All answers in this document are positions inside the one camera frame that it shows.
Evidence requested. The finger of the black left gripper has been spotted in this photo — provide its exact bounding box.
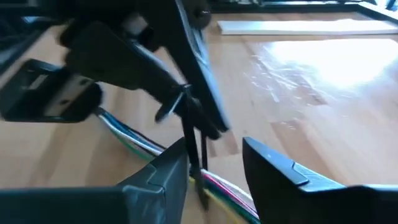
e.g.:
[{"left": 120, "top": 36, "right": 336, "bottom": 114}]
[
  {"left": 161, "top": 0, "right": 230, "bottom": 132},
  {"left": 62, "top": 21, "right": 220, "bottom": 140}
]

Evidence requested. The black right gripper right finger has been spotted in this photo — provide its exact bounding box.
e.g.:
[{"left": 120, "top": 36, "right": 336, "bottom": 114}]
[{"left": 242, "top": 136, "right": 398, "bottom": 224}]

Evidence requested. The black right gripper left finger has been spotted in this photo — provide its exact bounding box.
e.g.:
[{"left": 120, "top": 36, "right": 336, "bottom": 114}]
[{"left": 0, "top": 137, "right": 191, "bottom": 224}]

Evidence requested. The coloured wire bundle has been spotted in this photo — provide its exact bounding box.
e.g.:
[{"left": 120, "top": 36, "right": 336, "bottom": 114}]
[{"left": 95, "top": 107, "right": 262, "bottom": 224}]

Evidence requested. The white duct cover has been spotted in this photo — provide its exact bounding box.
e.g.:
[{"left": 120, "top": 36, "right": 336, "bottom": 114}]
[{"left": 217, "top": 19, "right": 398, "bottom": 35}]

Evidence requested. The black aluminium table frame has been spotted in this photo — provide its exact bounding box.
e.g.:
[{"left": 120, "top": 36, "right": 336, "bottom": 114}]
[{"left": 210, "top": 0, "right": 398, "bottom": 22}]

